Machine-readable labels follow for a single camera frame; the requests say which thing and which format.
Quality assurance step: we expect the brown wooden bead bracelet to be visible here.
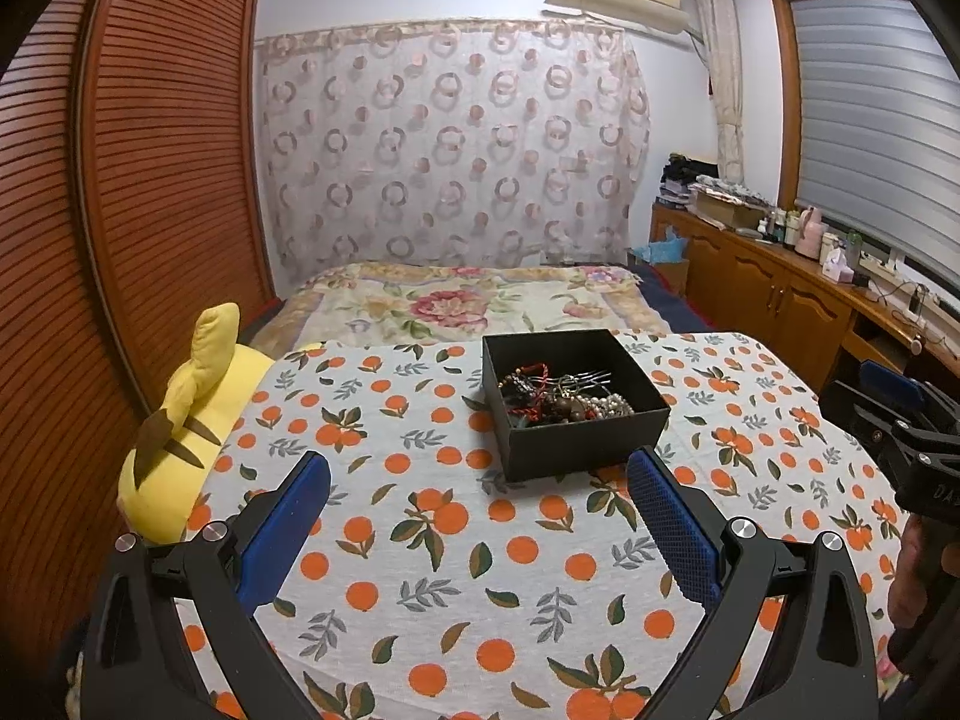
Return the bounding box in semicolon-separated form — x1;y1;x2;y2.
540;390;593;425

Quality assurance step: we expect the black jewelry box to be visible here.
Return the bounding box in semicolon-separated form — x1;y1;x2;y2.
481;328;671;482

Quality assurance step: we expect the dark bead bracelet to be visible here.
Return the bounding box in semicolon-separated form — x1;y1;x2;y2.
501;371;545;403

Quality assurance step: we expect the wooden window frame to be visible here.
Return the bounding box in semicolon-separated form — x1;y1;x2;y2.
769;0;808;212

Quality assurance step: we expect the large white pearl bracelet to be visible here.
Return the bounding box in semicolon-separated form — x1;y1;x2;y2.
582;390;637;422

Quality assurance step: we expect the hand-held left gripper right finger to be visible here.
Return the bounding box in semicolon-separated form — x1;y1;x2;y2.
626;446;886;720

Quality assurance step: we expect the dark blue bed sheet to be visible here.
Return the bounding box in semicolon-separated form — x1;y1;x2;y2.
626;262;710;335

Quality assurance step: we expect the stack of dark clothes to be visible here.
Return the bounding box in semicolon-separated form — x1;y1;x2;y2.
660;156;721;208

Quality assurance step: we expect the black cable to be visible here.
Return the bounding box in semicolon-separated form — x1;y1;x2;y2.
876;279;943;350

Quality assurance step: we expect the group of small bottles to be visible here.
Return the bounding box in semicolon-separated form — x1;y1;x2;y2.
757;208;800;245

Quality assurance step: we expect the wooden louvered wardrobe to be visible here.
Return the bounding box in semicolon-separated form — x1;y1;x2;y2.
0;0;143;691

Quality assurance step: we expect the wooden louvered wardrobe door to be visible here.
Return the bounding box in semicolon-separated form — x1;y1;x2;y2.
75;0;275;421

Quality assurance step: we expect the person's right hand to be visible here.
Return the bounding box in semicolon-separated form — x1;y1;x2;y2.
888;521;935;628

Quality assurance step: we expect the light blue plastic bag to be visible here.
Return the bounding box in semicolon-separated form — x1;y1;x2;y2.
630;236;689;266

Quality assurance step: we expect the beige side curtain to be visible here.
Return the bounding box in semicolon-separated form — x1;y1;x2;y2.
693;0;745;185

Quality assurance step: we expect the orange print white cloth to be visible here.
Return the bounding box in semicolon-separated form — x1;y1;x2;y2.
64;330;912;720

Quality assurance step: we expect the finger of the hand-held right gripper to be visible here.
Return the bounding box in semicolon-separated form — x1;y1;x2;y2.
859;360;950;410
819;381;923;455

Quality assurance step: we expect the cardboard box with papers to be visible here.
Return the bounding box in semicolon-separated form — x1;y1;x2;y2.
686;175;773;230

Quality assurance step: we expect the floral blanket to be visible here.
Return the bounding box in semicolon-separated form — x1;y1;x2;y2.
251;262;672;350

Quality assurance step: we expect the circle pattern sheer curtain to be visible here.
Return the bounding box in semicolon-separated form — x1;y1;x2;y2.
253;19;652;286

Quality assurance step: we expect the grey window blind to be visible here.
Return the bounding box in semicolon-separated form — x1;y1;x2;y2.
791;0;960;271

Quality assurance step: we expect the wooden cabinet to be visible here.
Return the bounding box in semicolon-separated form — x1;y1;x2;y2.
649;202;960;391

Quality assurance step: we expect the yellow plush toy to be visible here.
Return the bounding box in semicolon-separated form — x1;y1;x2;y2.
118;302;275;545

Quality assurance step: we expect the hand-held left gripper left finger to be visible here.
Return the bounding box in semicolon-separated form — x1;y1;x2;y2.
79;452;332;720

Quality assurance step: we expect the pink bottle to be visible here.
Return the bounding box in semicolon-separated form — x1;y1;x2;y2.
795;208;824;257

